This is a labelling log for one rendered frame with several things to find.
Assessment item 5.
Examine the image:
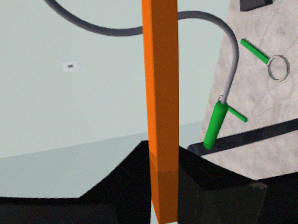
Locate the grey loop with green handle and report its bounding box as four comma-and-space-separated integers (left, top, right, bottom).
218, 96, 246, 123
241, 39, 289, 83

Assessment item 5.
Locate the orange bar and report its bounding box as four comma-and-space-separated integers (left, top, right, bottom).
141, 0, 180, 224

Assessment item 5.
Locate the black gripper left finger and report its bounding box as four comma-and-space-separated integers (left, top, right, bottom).
0, 140, 152, 224

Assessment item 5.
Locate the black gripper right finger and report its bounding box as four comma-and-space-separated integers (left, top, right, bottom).
177, 147, 298, 224

